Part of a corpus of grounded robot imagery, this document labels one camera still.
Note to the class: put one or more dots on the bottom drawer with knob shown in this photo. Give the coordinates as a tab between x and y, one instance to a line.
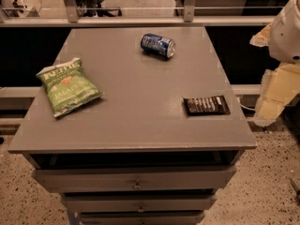
147	218

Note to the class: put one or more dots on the drawer with knob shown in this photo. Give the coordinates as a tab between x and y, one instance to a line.
138	203
147	218
134	179

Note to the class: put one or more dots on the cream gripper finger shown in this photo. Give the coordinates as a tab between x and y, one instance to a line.
261	39
278	88

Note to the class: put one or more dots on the blue pepsi can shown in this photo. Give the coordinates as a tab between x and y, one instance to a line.
158	45

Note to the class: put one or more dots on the top drawer with knob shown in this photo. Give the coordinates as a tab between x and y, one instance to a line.
134	179

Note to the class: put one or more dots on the grey drawer cabinet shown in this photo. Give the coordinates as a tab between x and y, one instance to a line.
140	120

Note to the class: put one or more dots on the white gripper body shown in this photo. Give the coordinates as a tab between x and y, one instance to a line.
287	37

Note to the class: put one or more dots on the green jalapeno chips bag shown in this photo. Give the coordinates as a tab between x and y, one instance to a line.
67	86

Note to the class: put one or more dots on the metal railing frame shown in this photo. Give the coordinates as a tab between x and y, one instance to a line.
134	13

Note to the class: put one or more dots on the middle drawer with knob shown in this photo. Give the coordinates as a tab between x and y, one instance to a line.
138	203

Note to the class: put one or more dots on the dark chocolate bar wrapper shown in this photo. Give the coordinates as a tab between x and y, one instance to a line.
215	105

